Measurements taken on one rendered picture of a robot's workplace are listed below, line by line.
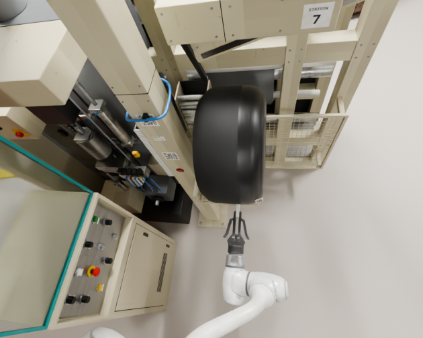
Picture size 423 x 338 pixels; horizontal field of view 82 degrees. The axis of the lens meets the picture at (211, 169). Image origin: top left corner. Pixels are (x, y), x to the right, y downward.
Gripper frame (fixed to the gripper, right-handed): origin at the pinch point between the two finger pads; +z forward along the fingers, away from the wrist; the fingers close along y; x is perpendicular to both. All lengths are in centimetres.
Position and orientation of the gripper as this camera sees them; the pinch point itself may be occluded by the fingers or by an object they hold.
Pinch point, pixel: (238, 210)
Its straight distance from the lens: 124.4
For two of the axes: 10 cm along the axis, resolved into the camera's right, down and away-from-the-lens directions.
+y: -9.8, -0.2, 2.0
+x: 1.8, 3.3, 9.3
